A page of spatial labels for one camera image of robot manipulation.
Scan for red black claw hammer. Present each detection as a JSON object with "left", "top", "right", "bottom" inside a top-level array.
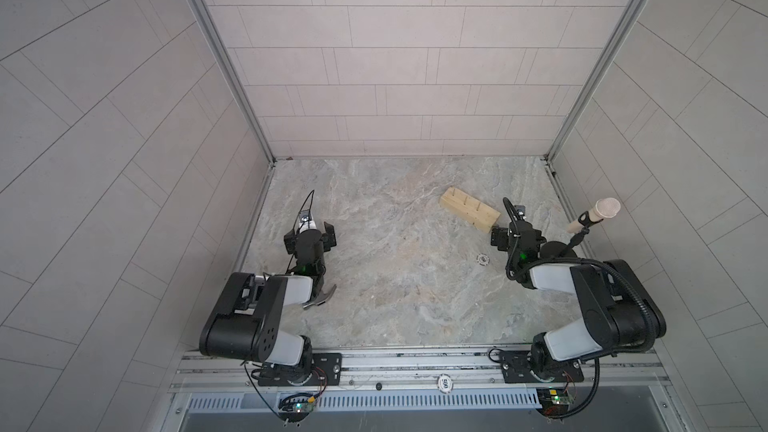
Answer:
[{"left": 302, "top": 285, "right": 337, "bottom": 309}]

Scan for pale wooden block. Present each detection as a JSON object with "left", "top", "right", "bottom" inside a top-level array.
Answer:
[{"left": 439, "top": 187, "right": 501, "bottom": 233}]

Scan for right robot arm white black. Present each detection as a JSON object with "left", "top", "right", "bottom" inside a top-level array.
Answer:
[{"left": 490, "top": 219, "right": 666, "bottom": 381}]

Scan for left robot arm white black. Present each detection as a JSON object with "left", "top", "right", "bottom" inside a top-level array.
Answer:
[{"left": 199, "top": 222, "right": 337, "bottom": 376}]

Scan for black stand with wooden peg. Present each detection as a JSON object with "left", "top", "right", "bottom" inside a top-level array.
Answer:
[{"left": 540, "top": 197, "right": 621, "bottom": 259}]

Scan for right green circuit board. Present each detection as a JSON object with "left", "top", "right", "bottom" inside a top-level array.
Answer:
[{"left": 536, "top": 388, "right": 573, "bottom": 416}]

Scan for green circuit board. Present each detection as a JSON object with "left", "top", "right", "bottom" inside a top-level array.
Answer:
[
  {"left": 278, "top": 393, "right": 318, "bottom": 414},
  {"left": 536, "top": 388, "right": 573, "bottom": 416}
]

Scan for left green circuit board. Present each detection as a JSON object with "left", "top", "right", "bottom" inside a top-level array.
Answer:
[{"left": 278, "top": 393, "right": 318, "bottom": 414}]

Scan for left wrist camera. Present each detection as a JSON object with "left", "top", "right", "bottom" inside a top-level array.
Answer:
[{"left": 297, "top": 208, "right": 318, "bottom": 233}]

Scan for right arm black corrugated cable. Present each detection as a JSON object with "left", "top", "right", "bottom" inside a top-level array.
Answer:
[{"left": 502, "top": 197, "right": 661, "bottom": 419}]

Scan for left wrist thin black cable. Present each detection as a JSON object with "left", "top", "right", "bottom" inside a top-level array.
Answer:
[{"left": 290, "top": 189, "right": 317, "bottom": 235}]

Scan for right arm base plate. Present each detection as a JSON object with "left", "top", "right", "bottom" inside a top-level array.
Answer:
[{"left": 494, "top": 349, "right": 584, "bottom": 384}]

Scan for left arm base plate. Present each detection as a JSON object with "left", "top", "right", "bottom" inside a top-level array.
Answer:
[{"left": 257, "top": 353, "right": 343, "bottom": 387}]

